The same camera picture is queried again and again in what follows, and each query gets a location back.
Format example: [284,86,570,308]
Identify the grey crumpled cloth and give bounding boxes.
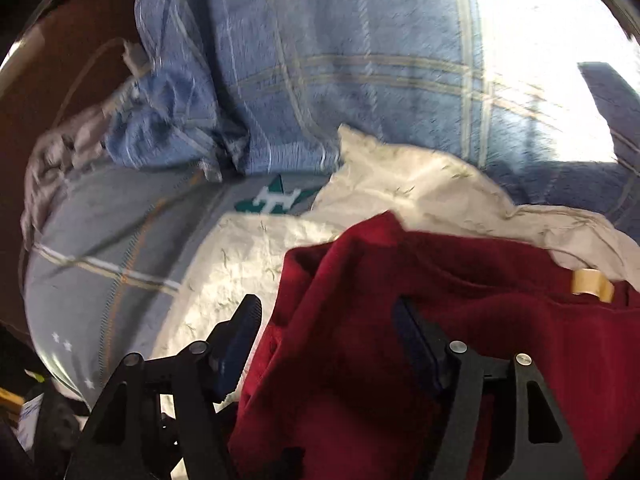
[20,105,136,241]

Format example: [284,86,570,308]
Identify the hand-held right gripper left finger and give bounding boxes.
[65,294,263,480]

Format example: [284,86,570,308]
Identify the red knit garment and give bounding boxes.
[227,210,640,480]

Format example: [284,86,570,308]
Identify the grey-blue star-print pillow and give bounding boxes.
[22,160,331,411]

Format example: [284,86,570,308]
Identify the blue plaid quilt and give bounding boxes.
[105,0,640,231]

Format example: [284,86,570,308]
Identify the white charger with cable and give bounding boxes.
[65,37,151,111]

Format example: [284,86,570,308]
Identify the dark cloth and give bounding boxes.
[27,385,88,480]

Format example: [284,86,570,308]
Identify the brown headboard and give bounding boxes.
[0,7,146,331]

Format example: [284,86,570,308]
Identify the white leaf-print bed sheet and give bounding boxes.
[150,124,640,406]

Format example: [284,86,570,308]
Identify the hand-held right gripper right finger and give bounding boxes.
[392,296,588,480]

